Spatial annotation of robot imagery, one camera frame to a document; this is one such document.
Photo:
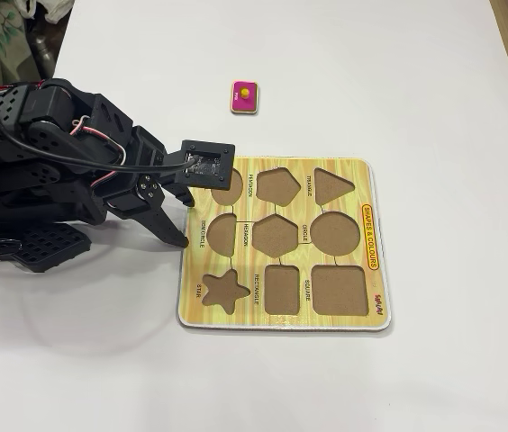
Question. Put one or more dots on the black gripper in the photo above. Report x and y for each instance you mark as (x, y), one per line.
(148, 191)

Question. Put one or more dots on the pink rectangle piece yellow pin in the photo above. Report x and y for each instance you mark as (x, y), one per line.
(238, 104)

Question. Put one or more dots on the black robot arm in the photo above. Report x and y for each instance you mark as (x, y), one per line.
(56, 103)

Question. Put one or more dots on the black robot base grid plate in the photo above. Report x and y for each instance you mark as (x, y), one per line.
(51, 249)

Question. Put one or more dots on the wooden shape puzzle board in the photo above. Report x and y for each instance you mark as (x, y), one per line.
(240, 315)

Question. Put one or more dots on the dark metal bottle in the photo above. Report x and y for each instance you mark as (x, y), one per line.
(46, 54)

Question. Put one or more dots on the black square wrist camera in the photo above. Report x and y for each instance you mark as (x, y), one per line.
(218, 153)

